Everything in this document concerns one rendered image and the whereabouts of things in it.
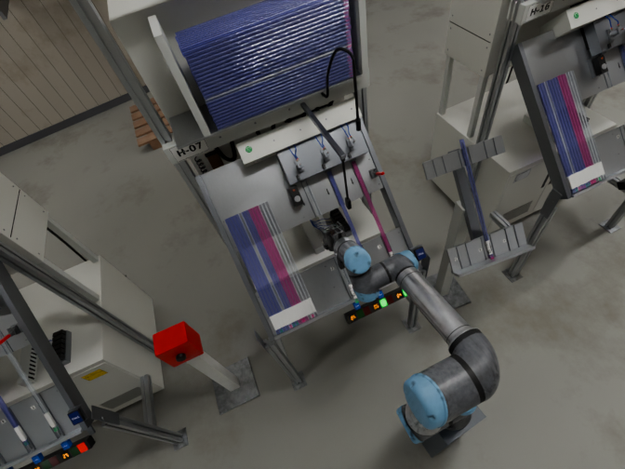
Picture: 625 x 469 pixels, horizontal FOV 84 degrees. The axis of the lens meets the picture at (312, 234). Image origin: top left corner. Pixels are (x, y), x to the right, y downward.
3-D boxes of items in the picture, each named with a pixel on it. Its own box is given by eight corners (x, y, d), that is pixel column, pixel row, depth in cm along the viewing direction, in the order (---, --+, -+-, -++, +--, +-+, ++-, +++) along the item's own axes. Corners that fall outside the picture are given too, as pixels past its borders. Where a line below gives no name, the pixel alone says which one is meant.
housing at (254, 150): (352, 125, 148) (362, 115, 134) (246, 169, 142) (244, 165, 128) (345, 107, 147) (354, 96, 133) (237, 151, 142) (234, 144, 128)
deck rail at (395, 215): (416, 266, 154) (422, 268, 148) (412, 268, 154) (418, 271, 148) (353, 113, 147) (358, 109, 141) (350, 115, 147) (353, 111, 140)
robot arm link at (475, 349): (529, 364, 76) (405, 239, 113) (487, 388, 75) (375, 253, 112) (522, 387, 83) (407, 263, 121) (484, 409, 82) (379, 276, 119)
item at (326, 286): (413, 267, 151) (417, 268, 148) (273, 333, 144) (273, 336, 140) (397, 226, 149) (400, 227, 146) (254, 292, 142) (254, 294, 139)
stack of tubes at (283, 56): (354, 75, 122) (348, -13, 101) (217, 130, 116) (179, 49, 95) (339, 61, 129) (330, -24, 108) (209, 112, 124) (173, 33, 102)
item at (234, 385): (259, 395, 198) (203, 351, 136) (220, 415, 195) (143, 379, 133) (248, 356, 212) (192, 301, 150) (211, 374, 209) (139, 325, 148)
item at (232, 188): (379, 188, 150) (383, 187, 145) (236, 251, 142) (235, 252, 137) (350, 115, 146) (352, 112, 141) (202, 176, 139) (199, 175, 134)
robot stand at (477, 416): (460, 435, 171) (486, 416, 127) (431, 458, 167) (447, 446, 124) (435, 402, 181) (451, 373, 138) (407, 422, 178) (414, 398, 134)
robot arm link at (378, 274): (393, 292, 111) (384, 263, 107) (363, 308, 109) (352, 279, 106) (383, 282, 118) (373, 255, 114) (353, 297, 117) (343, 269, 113)
